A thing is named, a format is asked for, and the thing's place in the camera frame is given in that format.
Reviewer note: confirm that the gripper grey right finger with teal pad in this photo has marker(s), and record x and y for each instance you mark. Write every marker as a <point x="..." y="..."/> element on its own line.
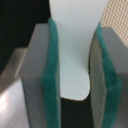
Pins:
<point x="109" y="79"/>

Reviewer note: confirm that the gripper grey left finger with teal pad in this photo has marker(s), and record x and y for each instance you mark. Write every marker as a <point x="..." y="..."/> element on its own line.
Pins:
<point x="40" y="75"/>

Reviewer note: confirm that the white toy fish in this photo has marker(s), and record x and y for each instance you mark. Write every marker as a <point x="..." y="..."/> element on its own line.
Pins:
<point x="76" y="22"/>

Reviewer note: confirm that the striped beige placemat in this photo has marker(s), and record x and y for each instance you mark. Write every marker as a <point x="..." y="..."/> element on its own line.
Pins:
<point x="115" y="14"/>

